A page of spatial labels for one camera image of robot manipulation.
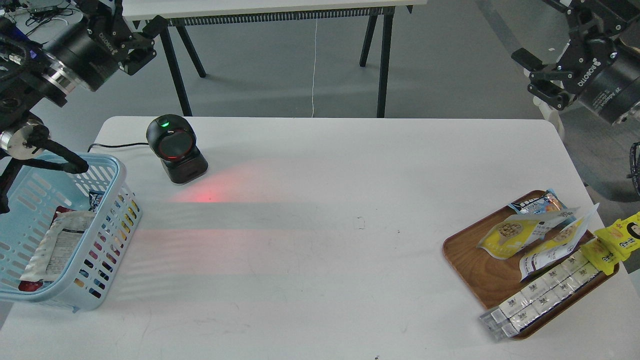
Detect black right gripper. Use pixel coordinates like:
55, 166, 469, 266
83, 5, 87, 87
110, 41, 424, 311
510, 0, 639, 124

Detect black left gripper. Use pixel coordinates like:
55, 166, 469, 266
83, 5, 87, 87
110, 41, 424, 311
45, 0, 169, 92

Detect yellow white snack pouch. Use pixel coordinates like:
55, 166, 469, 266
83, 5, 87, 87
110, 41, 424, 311
477, 212, 558, 260
519, 203, 599, 281

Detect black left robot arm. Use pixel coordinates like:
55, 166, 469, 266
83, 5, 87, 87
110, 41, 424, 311
0, 0, 169, 214

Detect blue snack bag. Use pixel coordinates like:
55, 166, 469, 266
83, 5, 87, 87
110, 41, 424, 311
507, 189, 576, 223

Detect dark blue pack in basket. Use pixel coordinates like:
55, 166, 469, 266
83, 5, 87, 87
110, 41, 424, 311
88, 190, 105, 212

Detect yellow snack packet far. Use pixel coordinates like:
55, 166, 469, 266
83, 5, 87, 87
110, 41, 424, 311
595, 212, 640, 261

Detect yellow snack packet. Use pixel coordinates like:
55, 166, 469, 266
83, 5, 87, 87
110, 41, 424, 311
580, 237, 623, 276
595, 212, 640, 261

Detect yellow snack packet near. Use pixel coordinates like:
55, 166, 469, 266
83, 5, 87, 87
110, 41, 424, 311
580, 237, 623, 276

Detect white grey pouch in basket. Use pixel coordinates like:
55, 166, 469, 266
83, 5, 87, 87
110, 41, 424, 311
20, 210, 96, 282

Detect light blue plastic basket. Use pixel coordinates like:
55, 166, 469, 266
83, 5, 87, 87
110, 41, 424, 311
1, 153, 143, 312

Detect white snack strip upper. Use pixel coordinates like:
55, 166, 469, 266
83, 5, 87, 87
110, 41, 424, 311
480, 250, 599, 331

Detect white snack strip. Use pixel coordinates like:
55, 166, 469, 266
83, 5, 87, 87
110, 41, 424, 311
478, 262, 601, 340
480, 250, 599, 331

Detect white snack strip lower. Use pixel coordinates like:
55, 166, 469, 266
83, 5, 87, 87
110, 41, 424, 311
478, 262, 601, 340

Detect red snack pack in basket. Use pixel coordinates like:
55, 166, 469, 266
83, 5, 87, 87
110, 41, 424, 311
18, 206, 74, 292

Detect white background table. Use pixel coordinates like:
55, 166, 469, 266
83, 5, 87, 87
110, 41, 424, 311
123, 0, 426, 118

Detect black barcode scanner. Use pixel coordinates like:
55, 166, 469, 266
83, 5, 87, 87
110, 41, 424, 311
146, 114, 209, 185

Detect brown wooden tray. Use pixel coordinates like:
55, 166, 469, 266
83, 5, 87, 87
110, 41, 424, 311
442, 205, 620, 340

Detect cables on floor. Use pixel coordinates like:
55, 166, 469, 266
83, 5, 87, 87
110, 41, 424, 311
10, 5, 88, 33

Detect black scanner cable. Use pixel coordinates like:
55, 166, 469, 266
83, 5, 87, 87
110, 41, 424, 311
88, 143, 149, 153

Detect white hanging cable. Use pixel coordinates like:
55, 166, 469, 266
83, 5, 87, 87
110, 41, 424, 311
311, 18, 318, 118

